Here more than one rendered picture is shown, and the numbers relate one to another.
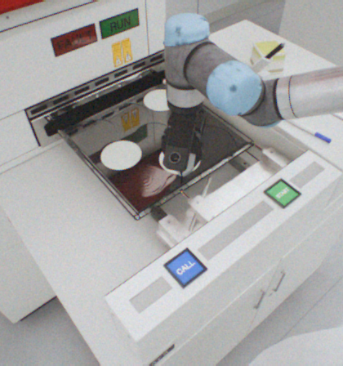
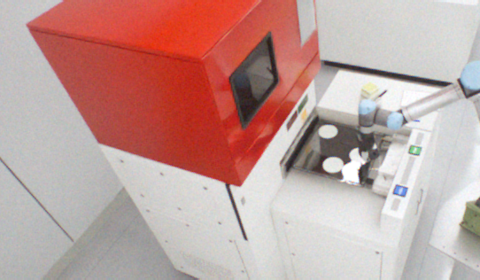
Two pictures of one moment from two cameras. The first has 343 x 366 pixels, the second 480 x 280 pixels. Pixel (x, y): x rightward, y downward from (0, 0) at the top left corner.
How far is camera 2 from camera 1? 137 cm
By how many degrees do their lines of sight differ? 15
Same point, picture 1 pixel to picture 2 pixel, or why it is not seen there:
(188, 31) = (371, 107)
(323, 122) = not seen: hidden behind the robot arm
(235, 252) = (413, 178)
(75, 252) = (341, 214)
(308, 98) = (416, 113)
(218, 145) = not seen: hidden behind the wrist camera
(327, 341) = (458, 198)
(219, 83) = (391, 121)
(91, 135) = (311, 162)
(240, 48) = (350, 89)
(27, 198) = (298, 205)
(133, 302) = (391, 209)
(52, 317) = not seen: outside the picture
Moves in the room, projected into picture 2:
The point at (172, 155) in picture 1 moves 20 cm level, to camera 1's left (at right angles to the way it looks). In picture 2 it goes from (373, 152) to (334, 170)
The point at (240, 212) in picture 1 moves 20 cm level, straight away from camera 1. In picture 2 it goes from (405, 164) to (390, 135)
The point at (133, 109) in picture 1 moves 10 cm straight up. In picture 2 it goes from (319, 142) to (318, 128)
